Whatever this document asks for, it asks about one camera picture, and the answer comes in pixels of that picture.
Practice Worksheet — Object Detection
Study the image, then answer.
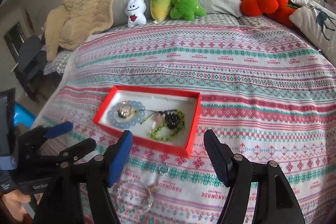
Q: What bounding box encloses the black chair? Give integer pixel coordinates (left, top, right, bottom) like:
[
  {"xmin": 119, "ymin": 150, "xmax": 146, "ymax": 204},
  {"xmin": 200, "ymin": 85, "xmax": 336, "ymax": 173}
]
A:
[{"xmin": 14, "ymin": 35, "xmax": 48, "ymax": 102}]

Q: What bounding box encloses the left hand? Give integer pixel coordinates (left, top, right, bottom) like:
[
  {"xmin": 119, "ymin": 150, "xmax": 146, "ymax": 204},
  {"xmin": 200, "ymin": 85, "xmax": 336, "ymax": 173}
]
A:
[{"xmin": 2, "ymin": 190, "xmax": 31, "ymax": 222}]

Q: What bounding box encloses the small silver ring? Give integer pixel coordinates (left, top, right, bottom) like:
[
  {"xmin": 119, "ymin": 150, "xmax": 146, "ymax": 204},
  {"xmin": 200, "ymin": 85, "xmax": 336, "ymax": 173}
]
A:
[{"xmin": 157, "ymin": 162, "xmax": 170, "ymax": 176}]

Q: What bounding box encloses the black hair claw clip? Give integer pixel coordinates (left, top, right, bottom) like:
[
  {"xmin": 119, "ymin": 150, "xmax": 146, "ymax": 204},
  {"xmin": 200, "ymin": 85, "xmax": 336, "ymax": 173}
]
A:
[{"xmin": 165, "ymin": 110, "xmax": 182, "ymax": 130}]

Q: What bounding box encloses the yellow green carrot plush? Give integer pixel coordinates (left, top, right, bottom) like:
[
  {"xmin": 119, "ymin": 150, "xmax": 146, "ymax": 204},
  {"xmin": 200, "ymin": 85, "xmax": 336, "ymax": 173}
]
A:
[{"xmin": 150, "ymin": 0, "xmax": 172, "ymax": 23}]

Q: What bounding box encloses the crystal rhinestone bracelet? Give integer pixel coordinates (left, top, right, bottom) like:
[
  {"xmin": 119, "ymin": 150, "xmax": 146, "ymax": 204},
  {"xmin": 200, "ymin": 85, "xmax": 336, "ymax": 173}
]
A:
[{"xmin": 115, "ymin": 178, "xmax": 154, "ymax": 214}]

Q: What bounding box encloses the light blue bead bracelet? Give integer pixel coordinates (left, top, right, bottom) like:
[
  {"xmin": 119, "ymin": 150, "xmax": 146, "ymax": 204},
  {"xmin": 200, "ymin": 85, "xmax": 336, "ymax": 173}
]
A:
[{"xmin": 106, "ymin": 100, "xmax": 146, "ymax": 130}]

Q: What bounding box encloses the patterned knit bedspread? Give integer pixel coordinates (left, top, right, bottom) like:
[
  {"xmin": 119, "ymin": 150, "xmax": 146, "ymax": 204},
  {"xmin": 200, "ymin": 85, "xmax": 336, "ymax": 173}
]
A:
[{"xmin": 31, "ymin": 16, "xmax": 336, "ymax": 224}]

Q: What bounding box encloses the beige quilted blanket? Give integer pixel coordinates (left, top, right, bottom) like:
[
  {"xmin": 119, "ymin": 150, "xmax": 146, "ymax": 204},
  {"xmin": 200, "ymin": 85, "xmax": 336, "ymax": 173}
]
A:
[{"xmin": 44, "ymin": 0, "xmax": 114, "ymax": 61}]

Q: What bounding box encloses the orange pumpkin plush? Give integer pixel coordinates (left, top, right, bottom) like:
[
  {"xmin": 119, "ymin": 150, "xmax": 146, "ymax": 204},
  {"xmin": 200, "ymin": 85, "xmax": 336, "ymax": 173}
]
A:
[{"xmin": 239, "ymin": 0, "xmax": 298, "ymax": 28}]

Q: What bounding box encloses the deer print pillow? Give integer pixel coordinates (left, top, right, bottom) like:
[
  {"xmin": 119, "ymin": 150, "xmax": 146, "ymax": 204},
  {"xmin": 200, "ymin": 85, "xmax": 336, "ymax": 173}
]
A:
[{"xmin": 289, "ymin": 1, "xmax": 336, "ymax": 66}]

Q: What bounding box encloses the green tree plush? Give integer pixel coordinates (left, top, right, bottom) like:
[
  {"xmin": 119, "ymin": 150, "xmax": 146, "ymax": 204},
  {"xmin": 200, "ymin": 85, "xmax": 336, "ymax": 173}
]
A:
[{"xmin": 170, "ymin": 0, "xmax": 207, "ymax": 21}]

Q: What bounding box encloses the white bunny plush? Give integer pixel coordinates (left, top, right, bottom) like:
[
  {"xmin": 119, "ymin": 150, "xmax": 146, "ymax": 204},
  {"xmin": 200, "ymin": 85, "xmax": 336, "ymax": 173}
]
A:
[{"xmin": 125, "ymin": 0, "xmax": 147, "ymax": 28}]

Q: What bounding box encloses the red jewelry box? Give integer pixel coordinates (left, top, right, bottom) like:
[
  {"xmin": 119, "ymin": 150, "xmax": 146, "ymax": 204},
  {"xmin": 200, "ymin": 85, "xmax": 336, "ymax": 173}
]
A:
[{"xmin": 93, "ymin": 85, "xmax": 201, "ymax": 157}]

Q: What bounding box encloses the green bead string bracelet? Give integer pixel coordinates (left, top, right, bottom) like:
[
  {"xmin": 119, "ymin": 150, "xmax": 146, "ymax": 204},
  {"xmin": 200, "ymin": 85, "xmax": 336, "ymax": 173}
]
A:
[{"xmin": 140, "ymin": 108, "xmax": 186, "ymax": 141}]

